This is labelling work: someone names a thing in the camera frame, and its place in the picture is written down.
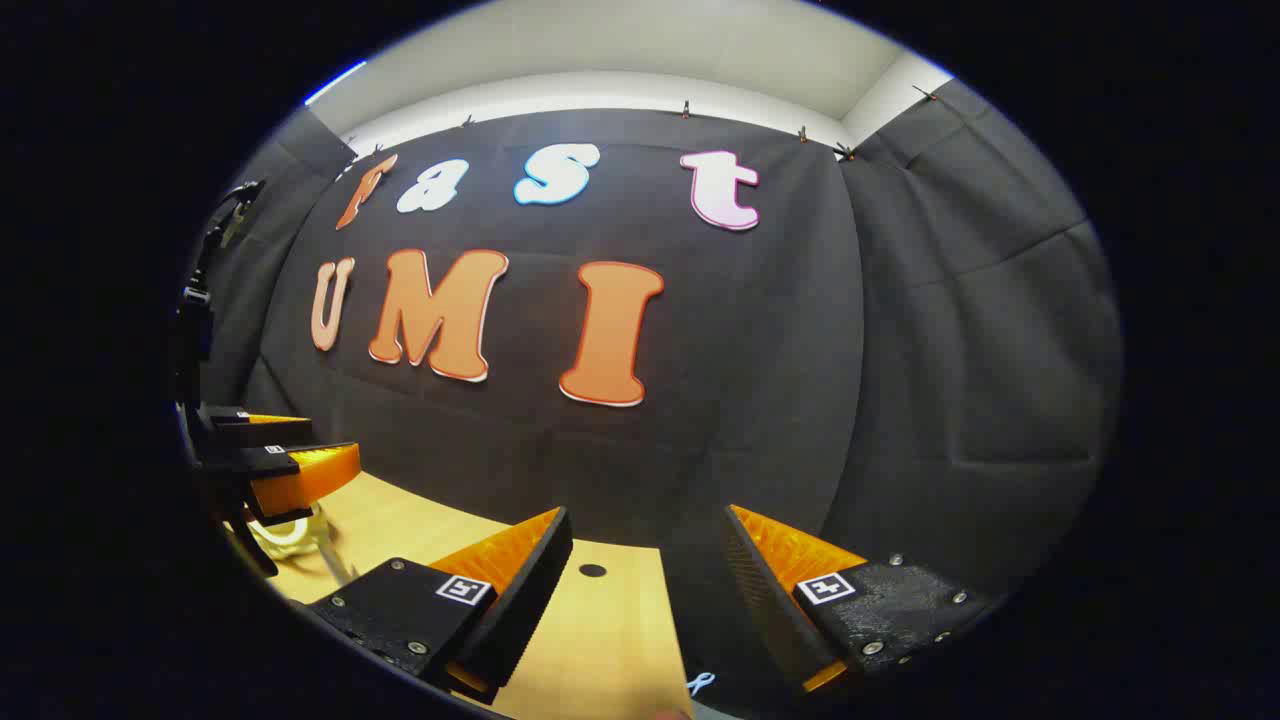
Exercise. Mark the pale yellow suitcase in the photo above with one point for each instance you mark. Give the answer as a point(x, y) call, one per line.
point(285, 532)

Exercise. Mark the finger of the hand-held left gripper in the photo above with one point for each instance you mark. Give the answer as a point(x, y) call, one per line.
point(300, 475)
point(255, 430)

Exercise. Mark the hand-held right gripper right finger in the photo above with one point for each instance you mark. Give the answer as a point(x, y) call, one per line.
point(765, 600)

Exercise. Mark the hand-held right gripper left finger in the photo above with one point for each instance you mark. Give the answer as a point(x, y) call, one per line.
point(530, 590)

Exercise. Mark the small clear plastic item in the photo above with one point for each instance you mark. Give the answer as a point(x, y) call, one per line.
point(701, 684)

